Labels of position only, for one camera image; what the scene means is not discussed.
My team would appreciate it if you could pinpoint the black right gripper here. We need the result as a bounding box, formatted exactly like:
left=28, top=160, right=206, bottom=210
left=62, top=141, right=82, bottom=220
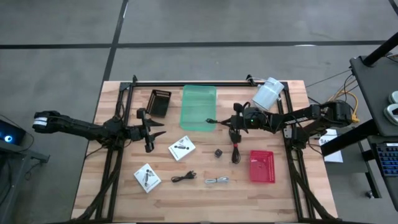
left=216, top=102, right=249, bottom=144

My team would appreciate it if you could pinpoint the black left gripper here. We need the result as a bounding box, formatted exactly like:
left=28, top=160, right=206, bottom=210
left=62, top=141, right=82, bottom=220
left=129, top=108, right=167, bottom=153

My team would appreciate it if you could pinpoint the green translucent plastic bin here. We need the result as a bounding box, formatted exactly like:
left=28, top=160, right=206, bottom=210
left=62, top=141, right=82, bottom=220
left=179, top=85, right=218, bottom=132

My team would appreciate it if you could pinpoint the white instruction booklet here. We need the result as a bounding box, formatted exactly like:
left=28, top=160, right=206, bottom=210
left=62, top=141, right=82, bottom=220
left=134, top=163, right=162, bottom=194
left=168, top=135, right=197, bottom=162

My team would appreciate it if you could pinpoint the black cable with red tie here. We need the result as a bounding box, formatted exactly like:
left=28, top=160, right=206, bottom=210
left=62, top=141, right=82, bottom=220
left=230, top=141, right=242, bottom=165

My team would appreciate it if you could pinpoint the black USB cable bundle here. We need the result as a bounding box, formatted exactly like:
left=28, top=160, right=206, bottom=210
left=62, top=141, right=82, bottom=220
left=170, top=170, right=197, bottom=184

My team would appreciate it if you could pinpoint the white USB cable bundle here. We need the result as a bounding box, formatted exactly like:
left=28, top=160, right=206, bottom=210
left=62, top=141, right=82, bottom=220
left=205, top=176, right=230, bottom=185

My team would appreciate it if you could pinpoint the black mesh basket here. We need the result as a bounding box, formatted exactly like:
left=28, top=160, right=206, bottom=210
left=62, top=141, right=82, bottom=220
left=146, top=89, right=172, bottom=118

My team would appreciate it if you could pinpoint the white plastic container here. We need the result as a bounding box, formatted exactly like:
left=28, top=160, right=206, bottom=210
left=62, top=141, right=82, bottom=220
left=251, top=77, right=285, bottom=112

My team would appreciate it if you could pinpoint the red perforated plastic basket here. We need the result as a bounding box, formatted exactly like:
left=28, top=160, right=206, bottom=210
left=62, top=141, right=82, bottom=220
left=249, top=150, right=276, bottom=184

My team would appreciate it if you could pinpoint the white paper sheet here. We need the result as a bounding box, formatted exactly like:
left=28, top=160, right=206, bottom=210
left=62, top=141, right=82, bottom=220
left=318, top=128, right=345, bottom=164

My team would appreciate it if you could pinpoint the black desk leg beam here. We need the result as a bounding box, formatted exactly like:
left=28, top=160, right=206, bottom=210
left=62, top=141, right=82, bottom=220
left=320, top=119, right=379, bottom=157

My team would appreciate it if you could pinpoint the dark metal stand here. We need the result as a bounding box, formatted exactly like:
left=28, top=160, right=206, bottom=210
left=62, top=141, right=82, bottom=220
left=0, top=141, right=50, bottom=224

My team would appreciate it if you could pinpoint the black device with blue light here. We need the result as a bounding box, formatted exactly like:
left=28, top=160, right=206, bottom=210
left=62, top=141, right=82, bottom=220
left=0, top=119, right=27, bottom=146

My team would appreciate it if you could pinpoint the dark grey desk top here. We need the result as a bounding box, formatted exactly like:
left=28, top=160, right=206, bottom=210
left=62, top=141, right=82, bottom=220
left=349, top=55, right=398, bottom=138

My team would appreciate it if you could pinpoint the backlit computer keyboard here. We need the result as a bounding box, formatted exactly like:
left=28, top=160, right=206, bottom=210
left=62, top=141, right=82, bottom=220
left=375, top=142, right=398, bottom=178

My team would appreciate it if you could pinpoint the dark keyboard tray desk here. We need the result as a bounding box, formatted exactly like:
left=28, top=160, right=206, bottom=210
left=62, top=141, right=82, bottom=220
left=366, top=135, right=398, bottom=212

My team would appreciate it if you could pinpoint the black monitor pole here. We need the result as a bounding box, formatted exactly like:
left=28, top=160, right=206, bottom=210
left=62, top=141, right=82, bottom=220
left=362, top=32, right=398, bottom=68

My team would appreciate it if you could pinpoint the black aluminium rig frame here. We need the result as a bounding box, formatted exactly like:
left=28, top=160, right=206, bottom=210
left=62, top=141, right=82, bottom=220
left=70, top=73, right=340, bottom=224

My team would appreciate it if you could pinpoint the yellow power cable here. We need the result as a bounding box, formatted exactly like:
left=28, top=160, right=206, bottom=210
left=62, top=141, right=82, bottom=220
left=329, top=90, right=361, bottom=124

